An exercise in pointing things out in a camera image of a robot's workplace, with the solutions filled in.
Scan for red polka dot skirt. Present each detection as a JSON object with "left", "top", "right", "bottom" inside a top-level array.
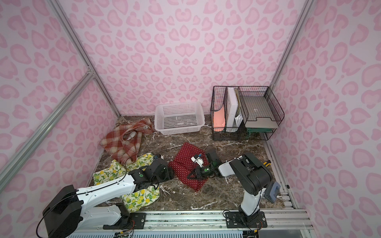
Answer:
[{"left": 169, "top": 142, "right": 209, "bottom": 192}]

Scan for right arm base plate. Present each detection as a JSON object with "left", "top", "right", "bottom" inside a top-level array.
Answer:
[{"left": 222, "top": 210, "right": 268, "bottom": 230}]

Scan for white envelope papers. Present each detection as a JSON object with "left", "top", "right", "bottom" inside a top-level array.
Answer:
[{"left": 234, "top": 114, "right": 243, "bottom": 128}]

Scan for aluminium front rail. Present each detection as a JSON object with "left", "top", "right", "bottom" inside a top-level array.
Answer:
[{"left": 67, "top": 209, "right": 317, "bottom": 238}]

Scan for pink folder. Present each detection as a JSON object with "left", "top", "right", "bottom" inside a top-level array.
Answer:
[{"left": 213, "top": 106, "right": 226, "bottom": 132}]

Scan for red plaid skirt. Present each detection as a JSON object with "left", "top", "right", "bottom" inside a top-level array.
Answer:
[{"left": 100, "top": 118, "right": 154, "bottom": 165}]

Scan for grey blue stapler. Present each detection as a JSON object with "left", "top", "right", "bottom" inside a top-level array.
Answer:
[{"left": 264, "top": 181, "right": 281, "bottom": 203}]

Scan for white binder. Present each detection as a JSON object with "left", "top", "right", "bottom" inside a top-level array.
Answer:
[{"left": 226, "top": 87, "right": 238, "bottom": 132}]

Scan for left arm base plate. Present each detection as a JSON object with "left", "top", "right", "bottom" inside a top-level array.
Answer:
[{"left": 103, "top": 212, "right": 146, "bottom": 230}]

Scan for green book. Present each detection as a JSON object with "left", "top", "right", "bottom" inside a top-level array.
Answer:
[{"left": 247, "top": 128, "right": 273, "bottom": 133}]

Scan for yellow black utility knife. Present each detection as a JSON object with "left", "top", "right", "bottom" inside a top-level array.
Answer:
[{"left": 264, "top": 160, "right": 271, "bottom": 167}]

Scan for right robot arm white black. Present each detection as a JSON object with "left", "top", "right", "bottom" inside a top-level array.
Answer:
[{"left": 187, "top": 150, "right": 279, "bottom": 217}]

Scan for black wire desk organizer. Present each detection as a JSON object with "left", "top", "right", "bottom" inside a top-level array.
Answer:
[{"left": 210, "top": 86, "right": 285, "bottom": 141}]

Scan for white plastic basket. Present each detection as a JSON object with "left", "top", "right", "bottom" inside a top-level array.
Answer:
[{"left": 154, "top": 102, "right": 205, "bottom": 135}]

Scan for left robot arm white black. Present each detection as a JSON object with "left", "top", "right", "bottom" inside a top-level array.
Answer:
[{"left": 41, "top": 156, "right": 175, "bottom": 238}]

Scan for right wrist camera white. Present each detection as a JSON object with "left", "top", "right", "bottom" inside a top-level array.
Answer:
[{"left": 191, "top": 154, "right": 204, "bottom": 167}]

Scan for grey laptop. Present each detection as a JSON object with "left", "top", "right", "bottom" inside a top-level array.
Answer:
[{"left": 240, "top": 96, "right": 280, "bottom": 130}]

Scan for lemon print skirt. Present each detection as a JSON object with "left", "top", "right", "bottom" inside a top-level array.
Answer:
[{"left": 93, "top": 153, "right": 160, "bottom": 213}]

